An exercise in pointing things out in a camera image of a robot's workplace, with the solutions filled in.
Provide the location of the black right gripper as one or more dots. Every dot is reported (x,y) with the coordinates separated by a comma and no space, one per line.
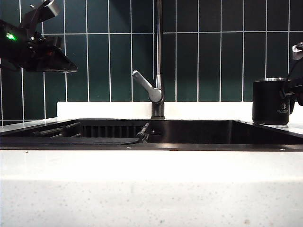
(300,94)

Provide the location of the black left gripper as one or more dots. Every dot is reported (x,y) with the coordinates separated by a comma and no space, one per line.
(35,54)

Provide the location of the black steel-rimmed mug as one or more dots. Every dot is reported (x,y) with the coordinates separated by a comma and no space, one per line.
(270,104)

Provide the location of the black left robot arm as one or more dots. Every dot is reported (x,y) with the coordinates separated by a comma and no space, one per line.
(14,49)

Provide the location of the black sink drain rack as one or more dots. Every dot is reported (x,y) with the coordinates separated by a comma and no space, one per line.
(109,131)

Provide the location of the black kitchen sink basin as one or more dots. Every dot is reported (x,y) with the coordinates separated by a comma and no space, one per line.
(201,134)

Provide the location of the dark chrome faucet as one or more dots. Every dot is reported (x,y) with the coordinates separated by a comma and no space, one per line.
(159,47)

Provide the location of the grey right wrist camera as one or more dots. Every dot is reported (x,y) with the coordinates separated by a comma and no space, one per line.
(297,50)

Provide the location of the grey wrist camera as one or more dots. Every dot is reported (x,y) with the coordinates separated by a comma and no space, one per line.
(51,8)
(297,50)

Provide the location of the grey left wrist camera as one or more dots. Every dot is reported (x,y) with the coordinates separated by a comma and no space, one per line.
(51,8)

